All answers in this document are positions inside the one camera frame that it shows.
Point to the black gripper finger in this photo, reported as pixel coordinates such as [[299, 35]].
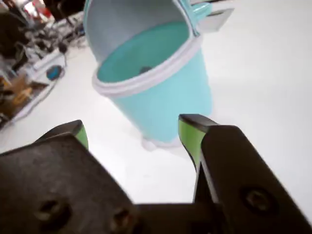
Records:
[[48, 185], [243, 175]]

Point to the teal cartoon trash bin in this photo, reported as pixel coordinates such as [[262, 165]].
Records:
[[165, 102]]

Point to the brown cardboard box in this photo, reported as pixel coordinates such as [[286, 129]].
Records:
[[23, 92]]

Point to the blue round object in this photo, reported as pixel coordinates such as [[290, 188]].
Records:
[[54, 72]]

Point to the white power strip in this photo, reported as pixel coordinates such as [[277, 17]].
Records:
[[47, 61]]

